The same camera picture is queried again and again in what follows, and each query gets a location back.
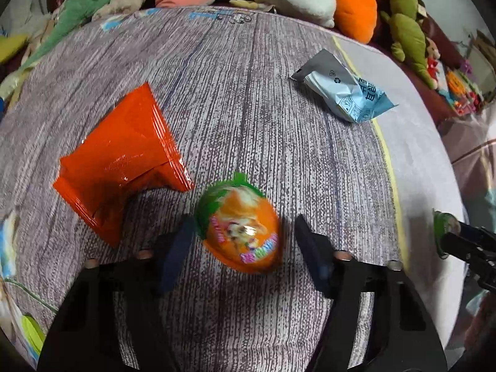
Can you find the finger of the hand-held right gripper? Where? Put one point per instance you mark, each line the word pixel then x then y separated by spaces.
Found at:
pixel 476 230
pixel 461 246

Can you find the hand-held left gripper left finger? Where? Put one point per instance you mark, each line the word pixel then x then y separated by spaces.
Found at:
pixel 176 255

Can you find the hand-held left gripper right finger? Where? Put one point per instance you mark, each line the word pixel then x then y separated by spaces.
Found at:
pixel 314 255

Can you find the small green cup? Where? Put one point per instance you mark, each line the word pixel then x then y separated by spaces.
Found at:
pixel 440 228

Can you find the orange and green egg toy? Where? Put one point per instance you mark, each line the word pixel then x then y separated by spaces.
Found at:
pixel 240 224

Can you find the plaid blanket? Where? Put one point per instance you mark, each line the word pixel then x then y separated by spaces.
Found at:
pixel 472 155

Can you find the orange snack packet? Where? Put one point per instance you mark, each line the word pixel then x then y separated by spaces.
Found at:
pixel 116 162

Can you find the colourful small toy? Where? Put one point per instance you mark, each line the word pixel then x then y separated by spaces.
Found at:
pixel 463 89

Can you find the grey striped tablecloth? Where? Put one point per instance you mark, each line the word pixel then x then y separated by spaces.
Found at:
pixel 252 104

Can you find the light blue wrapper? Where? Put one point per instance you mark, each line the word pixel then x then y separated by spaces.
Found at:
pixel 341 89

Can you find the brown teddy bear plush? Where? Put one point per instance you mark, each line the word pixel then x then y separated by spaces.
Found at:
pixel 433 58

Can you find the green frog plush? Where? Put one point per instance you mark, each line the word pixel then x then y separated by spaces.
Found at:
pixel 409 35

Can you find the orange carrot plush toy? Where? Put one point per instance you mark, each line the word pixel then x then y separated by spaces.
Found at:
pixel 354 7

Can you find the mint green dinosaur plush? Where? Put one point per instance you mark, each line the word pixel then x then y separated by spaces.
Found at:
pixel 73 11

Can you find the yellow plush toy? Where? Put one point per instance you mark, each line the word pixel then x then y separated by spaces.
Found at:
pixel 11 46

